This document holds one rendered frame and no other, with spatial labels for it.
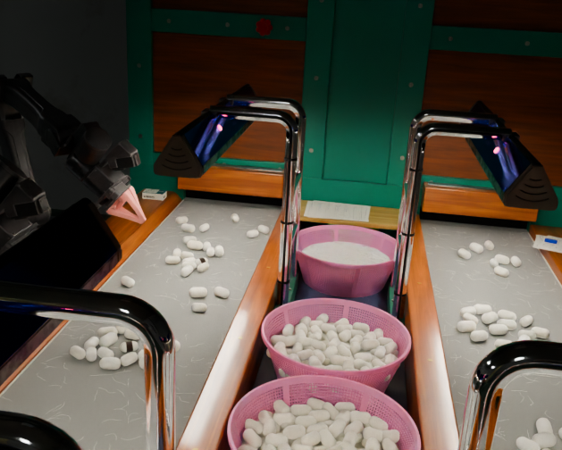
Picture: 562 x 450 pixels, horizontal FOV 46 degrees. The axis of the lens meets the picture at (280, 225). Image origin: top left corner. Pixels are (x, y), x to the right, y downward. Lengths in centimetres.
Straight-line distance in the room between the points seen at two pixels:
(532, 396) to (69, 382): 74
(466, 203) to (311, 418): 96
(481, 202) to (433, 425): 94
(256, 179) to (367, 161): 31
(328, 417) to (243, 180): 95
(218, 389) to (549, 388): 55
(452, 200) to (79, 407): 114
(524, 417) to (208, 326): 56
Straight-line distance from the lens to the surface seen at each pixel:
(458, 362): 122
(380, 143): 184
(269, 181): 182
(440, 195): 182
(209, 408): 100
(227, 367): 109
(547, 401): 118
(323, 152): 185
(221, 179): 185
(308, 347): 121
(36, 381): 113
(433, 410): 104
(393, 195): 187
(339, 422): 102
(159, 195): 187
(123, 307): 50
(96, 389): 109
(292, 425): 103
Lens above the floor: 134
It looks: 20 degrees down
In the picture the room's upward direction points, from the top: 3 degrees clockwise
